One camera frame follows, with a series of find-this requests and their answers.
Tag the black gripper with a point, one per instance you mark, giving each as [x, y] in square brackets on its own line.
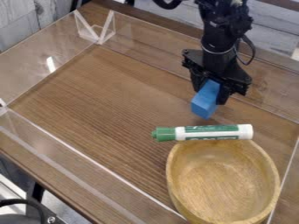
[217, 67]

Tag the brown wooden bowl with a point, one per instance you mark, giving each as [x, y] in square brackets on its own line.
[223, 182]

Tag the clear acrylic tray wall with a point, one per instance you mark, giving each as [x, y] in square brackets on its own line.
[75, 177]

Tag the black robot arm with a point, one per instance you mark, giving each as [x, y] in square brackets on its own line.
[225, 48]

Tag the green white dry-erase marker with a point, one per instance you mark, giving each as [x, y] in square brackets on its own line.
[210, 132]

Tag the blue foam block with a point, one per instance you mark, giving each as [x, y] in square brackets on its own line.
[203, 102]

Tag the clear acrylic corner bracket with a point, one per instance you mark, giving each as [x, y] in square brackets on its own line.
[96, 33]

